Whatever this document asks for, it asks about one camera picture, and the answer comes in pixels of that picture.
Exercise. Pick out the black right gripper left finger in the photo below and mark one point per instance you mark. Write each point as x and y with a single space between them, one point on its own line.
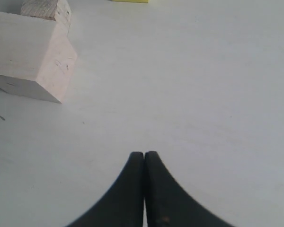
123 204

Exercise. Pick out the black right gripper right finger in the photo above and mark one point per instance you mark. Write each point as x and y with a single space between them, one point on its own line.
168 204

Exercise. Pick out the large pale wooden cube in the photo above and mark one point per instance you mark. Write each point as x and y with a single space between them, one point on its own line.
36 58

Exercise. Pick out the yellow cube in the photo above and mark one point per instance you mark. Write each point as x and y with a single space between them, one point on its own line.
132 1

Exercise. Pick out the medium brown wooden cube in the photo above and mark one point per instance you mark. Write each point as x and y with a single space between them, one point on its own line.
55 10

